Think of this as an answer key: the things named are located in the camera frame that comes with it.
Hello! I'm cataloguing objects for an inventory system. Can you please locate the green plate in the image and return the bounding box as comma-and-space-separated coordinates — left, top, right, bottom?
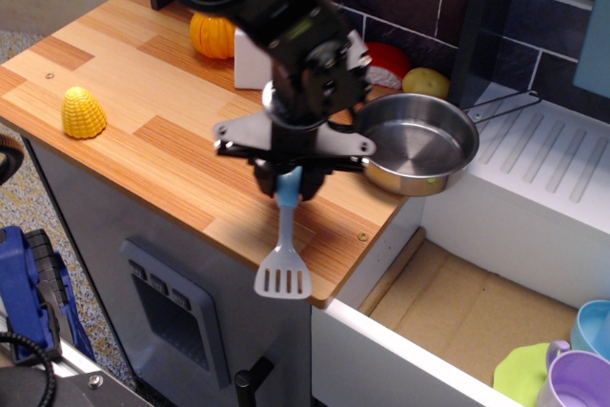
493, 343, 549, 407

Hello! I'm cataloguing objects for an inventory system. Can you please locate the white salt shaker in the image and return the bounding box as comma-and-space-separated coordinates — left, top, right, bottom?
234, 29, 272, 90

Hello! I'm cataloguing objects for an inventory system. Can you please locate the teal object at right edge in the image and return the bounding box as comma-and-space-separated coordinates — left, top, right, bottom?
574, 0, 609, 98

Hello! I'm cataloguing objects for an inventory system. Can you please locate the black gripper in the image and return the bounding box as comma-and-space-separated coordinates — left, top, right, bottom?
213, 92, 376, 201

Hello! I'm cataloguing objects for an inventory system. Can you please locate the yellow toy potato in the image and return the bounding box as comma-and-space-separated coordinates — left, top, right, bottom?
402, 68, 450, 99

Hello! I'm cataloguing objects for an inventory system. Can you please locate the blue and grey spatula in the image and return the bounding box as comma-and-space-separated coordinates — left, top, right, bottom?
254, 167, 313, 300

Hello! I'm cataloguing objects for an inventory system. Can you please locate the black cable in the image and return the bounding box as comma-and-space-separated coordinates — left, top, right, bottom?
0, 331, 57, 407

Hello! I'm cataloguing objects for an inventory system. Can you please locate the black oven handle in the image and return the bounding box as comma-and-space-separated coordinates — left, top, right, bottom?
234, 356, 275, 407

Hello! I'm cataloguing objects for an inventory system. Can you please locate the orange toy pumpkin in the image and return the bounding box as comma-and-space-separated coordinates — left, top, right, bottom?
190, 12, 236, 59

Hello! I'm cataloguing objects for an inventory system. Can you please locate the red and white toy cheese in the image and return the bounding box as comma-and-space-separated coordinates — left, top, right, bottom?
366, 42, 412, 90

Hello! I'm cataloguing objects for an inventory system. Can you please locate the blue clamp device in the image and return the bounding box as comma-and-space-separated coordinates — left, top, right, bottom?
1, 226, 95, 359

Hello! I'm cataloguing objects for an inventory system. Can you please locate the purple cup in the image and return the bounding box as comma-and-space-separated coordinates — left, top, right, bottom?
536, 340, 609, 407

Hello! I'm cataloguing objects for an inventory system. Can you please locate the light blue cup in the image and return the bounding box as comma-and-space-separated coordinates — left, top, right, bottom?
570, 299, 609, 359

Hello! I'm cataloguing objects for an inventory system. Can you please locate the white toy sink basin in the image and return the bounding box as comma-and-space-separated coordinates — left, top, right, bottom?
311, 85, 609, 406

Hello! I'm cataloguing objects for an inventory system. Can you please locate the yellow toy corn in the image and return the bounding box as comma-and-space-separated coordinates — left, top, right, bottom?
61, 87, 107, 139

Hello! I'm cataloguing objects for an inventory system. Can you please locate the stainless steel pan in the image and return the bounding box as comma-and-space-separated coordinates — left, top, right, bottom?
354, 90, 541, 197

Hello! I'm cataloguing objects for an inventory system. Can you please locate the grey toy oven door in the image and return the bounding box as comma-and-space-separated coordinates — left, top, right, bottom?
120, 239, 230, 390

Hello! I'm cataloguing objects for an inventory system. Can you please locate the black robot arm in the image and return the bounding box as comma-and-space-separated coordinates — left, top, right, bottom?
176, 0, 376, 200

